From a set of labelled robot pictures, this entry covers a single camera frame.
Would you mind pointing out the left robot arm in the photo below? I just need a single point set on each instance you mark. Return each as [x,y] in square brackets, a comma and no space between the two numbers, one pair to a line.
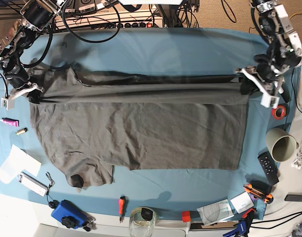
[284,52]

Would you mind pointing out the printed paper booklet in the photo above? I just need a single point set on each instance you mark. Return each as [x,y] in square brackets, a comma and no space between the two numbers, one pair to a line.
[215,212]

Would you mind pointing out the black power brick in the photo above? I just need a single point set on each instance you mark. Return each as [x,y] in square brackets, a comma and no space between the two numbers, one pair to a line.
[293,198]

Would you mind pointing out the red cube block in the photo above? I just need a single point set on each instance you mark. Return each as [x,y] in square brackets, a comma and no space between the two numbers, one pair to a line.
[186,216]

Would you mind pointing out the white rectangular device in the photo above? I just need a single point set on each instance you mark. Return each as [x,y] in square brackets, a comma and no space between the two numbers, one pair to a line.
[32,184]

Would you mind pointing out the blue table cloth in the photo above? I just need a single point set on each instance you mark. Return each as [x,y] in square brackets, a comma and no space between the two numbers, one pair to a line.
[172,52]

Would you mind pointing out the black power strip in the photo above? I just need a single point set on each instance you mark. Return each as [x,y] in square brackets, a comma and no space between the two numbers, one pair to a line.
[129,25]

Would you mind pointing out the grey T-shirt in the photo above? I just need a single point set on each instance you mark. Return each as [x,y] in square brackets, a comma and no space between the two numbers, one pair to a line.
[89,122]

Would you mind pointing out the red screwdriver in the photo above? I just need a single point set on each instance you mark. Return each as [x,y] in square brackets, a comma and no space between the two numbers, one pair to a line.
[121,203]

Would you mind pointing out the blue clamp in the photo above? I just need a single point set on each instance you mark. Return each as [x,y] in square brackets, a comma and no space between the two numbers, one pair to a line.
[242,228]

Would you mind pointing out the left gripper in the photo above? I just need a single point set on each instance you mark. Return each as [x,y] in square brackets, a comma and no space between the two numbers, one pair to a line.
[263,79]

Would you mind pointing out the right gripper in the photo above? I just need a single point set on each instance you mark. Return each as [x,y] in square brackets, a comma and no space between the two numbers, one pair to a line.
[19,80]

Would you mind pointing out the white paper sheet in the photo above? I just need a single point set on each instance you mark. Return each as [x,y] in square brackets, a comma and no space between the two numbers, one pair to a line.
[17,161]

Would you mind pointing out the blue box with knob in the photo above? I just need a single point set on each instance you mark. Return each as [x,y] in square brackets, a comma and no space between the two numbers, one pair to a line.
[67,214]

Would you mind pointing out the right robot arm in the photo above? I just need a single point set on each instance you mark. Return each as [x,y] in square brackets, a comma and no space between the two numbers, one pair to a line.
[36,17]

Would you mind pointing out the beige mug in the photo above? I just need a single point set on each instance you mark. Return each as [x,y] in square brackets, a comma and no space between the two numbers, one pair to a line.
[281,145]

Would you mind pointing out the red tape roll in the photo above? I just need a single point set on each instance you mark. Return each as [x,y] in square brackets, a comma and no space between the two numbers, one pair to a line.
[279,112]

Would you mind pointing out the white small box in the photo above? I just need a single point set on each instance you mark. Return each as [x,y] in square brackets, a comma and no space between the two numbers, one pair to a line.
[242,202]

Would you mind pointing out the pink tube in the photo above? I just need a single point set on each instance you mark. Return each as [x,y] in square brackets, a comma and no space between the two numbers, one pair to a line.
[11,122]

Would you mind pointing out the orange utility knife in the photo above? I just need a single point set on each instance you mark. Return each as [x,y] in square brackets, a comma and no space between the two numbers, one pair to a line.
[267,198]

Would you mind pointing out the white black marker pen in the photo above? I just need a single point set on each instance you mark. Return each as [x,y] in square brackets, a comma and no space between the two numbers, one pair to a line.
[284,92]

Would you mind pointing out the black remote control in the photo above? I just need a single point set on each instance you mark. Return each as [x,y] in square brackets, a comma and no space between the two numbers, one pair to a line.
[269,167]

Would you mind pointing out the glass jar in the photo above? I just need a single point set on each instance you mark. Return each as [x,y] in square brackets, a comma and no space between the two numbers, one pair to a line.
[142,222]

